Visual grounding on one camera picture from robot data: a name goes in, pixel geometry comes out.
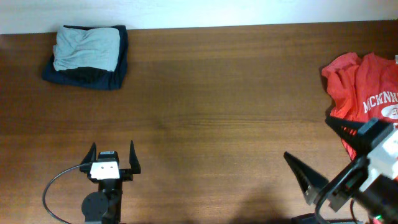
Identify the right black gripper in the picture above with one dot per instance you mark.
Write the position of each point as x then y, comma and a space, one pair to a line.
311, 183

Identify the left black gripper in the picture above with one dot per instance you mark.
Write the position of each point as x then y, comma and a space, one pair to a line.
127, 175

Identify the light grey-green t-shirt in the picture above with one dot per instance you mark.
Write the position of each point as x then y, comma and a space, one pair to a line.
94, 48

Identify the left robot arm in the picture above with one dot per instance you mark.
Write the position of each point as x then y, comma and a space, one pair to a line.
104, 205

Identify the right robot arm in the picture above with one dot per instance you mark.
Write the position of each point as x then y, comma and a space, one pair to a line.
381, 217

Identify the red printed t-shirt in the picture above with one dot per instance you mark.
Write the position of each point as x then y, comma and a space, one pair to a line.
362, 88

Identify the folded navy blue garment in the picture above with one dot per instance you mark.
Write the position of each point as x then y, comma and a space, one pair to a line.
92, 78

